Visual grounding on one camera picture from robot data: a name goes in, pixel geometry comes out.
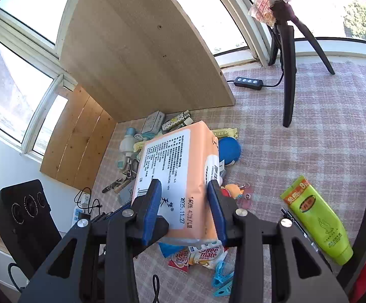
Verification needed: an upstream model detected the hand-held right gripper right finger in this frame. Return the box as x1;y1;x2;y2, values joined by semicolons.
206;180;350;303

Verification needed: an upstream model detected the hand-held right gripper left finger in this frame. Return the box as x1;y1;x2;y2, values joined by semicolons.
18;179;171;303

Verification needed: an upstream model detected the orange plush keychain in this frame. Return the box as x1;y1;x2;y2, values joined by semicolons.
221;183;251;201

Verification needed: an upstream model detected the orange tissue pack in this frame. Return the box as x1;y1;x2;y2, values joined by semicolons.
131;120;226;247

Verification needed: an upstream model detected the pink transparent key tag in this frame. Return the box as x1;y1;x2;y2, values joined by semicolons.
238;183;255;209

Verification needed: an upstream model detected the blue wet wipes packet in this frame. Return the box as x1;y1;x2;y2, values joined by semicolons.
158;241;183;259

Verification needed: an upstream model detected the red white creamer sachet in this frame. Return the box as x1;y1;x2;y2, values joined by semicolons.
189;243;228;266
168;248;191;272

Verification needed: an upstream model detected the metal keyring bunch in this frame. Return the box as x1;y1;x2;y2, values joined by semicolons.
102;157;141;196

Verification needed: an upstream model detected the small white bottle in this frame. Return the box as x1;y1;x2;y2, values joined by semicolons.
117;127;139;169

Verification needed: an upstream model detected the white power strip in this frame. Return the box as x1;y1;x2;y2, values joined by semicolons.
72;192;92;228

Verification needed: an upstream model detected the small teal white box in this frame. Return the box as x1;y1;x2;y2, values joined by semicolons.
140;110;166;135

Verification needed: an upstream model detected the black pen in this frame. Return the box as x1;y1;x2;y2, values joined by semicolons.
280;208;320;253

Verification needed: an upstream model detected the green patterned slim box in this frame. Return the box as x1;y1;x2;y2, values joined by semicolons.
161;110;193;133

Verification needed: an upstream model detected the pink plaid tablecloth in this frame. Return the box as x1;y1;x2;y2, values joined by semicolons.
90;60;366;303

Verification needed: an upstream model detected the green squeeze tube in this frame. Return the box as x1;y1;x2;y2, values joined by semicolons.
280;175;354;266

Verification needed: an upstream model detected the wooden slat panel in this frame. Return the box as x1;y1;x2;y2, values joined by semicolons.
40;85;118;191

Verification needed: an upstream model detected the black speaker box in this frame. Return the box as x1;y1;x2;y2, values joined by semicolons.
0;179;62;278

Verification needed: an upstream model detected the large light wooden board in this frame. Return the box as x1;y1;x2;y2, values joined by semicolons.
58;0;236;123

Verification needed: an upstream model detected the black tripod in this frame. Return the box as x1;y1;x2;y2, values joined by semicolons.
255;0;335;128

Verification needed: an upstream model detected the clear printed plastic bag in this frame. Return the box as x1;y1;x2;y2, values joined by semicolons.
248;0;292;27

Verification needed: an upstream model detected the coiled black usb cable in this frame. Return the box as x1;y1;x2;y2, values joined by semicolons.
152;274;161;303

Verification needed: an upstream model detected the black inline switch box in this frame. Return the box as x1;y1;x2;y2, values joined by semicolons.
233;76;263;90

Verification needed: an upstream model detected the white window frame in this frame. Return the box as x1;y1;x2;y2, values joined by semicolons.
0;0;366;165

